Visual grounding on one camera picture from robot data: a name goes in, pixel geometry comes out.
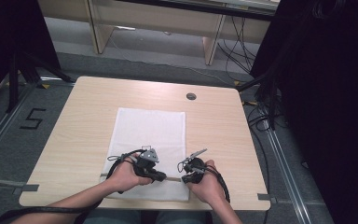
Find light wooden desk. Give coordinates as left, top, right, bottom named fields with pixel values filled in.
left=37, top=0, right=282, bottom=66

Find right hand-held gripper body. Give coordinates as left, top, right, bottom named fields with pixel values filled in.
left=180, top=147, right=209, bottom=185

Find black curtain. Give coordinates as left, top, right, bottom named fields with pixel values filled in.
left=250, top=0, right=358, bottom=224
left=0, top=0, right=62, bottom=104

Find black floor cables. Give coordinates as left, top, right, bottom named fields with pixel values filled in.
left=241, top=98, right=282, bottom=224

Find white towel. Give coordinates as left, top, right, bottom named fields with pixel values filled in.
left=100, top=107, right=190, bottom=202

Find black tape floor marking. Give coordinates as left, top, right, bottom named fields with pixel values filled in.
left=19, top=107, right=48, bottom=131

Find person's right hand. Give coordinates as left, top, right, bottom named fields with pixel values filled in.
left=186, top=159, right=227, bottom=207

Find bundle of black hanging cables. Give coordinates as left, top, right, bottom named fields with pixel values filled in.
left=216, top=15, right=259, bottom=77

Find metal floor rail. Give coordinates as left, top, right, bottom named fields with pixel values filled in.
left=262, top=119, right=313, bottom=224
left=0, top=78, right=76, bottom=169

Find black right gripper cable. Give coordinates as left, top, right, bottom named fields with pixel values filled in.
left=203, top=165, right=231, bottom=203

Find grey tape strip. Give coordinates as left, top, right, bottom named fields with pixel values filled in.
left=256, top=192, right=278, bottom=205
left=12, top=184, right=40, bottom=196

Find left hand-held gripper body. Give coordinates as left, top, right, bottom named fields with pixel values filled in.
left=132, top=145, right=161, bottom=179

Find person's left hand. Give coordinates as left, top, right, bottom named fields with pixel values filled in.
left=106, top=152, right=154, bottom=193

